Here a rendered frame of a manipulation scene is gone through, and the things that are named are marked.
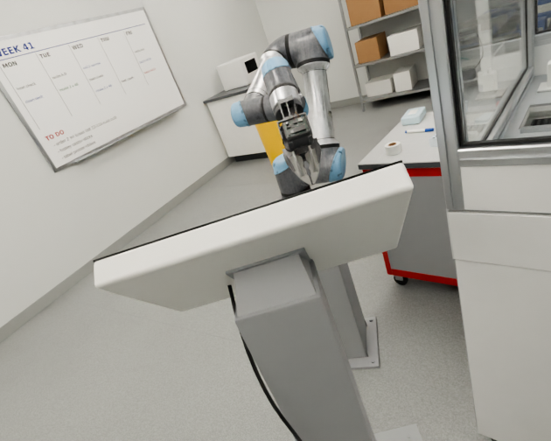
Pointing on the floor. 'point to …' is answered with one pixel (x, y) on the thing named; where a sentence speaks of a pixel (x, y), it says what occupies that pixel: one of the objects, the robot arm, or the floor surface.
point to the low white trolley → (418, 207)
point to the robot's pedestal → (351, 318)
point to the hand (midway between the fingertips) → (311, 181)
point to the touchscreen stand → (311, 370)
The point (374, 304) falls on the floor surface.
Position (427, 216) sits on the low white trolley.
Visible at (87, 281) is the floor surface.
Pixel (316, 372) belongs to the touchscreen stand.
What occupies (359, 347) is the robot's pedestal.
